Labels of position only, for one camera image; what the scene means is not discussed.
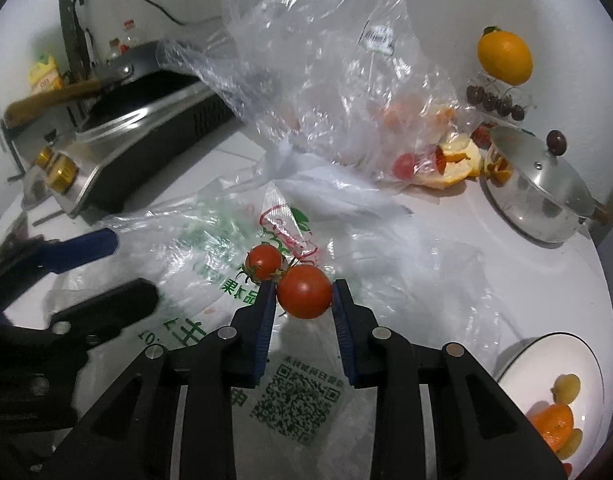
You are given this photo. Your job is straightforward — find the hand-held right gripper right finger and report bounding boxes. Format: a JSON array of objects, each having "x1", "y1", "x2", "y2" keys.
[{"x1": 333, "y1": 279, "x2": 567, "y2": 480}]

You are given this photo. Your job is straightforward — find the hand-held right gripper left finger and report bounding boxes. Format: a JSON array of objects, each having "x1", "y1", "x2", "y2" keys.
[{"x1": 51, "y1": 280, "x2": 278, "y2": 480}]

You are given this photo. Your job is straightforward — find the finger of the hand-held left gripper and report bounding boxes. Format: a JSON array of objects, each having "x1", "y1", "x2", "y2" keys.
[
  {"x1": 50, "y1": 279, "x2": 160, "y2": 343},
  {"x1": 0, "y1": 227, "x2": 120, "y2": 311}
]

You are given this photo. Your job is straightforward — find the green printed plastic bag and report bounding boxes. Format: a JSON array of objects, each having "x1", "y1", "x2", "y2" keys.
[{"x1": 44, "y1": 180, "x2": 502, "y2": 453}]

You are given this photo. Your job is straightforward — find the white round plate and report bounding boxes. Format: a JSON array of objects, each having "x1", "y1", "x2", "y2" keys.
[{"x1": 494, "y1": 332, "x2": 613, "y2": 480}]

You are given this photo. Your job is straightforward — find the steel gas stove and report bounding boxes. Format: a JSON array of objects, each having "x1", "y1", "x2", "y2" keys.
[{"x1": 24, "y1": 72, "x2": 237, "y2": 218}]

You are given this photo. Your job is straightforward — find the orange peel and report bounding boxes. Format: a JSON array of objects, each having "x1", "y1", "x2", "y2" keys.
[{"x1": 411, "y1": 105, "x2": 485, "y2": 191}]

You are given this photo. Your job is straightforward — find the stainless steel pot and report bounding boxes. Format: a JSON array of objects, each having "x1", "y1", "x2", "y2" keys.
[{"x1": 479, "y1": 125, "x2": 612, "y2": 246}]

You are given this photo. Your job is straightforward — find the mandarin orange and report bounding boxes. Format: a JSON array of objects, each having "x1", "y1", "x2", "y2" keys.
[{"x1": 529, "y1": 404, "x2": 575, "y2": 452}]

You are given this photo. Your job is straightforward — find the small kiwi on plate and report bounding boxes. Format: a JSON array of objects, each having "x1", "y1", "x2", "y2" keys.
[{"x1": 551, "y1": 374, "x2": 582, "y2": 403}]

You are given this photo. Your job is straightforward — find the dark metal rod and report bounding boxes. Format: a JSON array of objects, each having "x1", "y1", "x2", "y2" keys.
[{"x1": 58, "y1": 0, "x2": 94, "y2": 86}]

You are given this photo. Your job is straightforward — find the steel pot lid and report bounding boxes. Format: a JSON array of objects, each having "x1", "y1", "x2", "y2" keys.
[{"x1": 489, "y1": 129, "x2": 595, "y2": 221}]

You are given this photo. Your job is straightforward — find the crumpled clear plastic bag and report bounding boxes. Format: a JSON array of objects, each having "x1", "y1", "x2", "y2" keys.
[{"x1": 156, "y1": 0, "x2": 482, "y2": 196}]

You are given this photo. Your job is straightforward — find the orange with green stem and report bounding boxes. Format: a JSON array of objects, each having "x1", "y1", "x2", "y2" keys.
[{"x1": 477, "y1": 27, "x2": 533, "y2": 86}]

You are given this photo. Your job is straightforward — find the pan with wooden handle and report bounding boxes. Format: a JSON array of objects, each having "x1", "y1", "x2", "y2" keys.
[{"x1": 4, "y1": 42, "x2": 160, "y2": 128}]

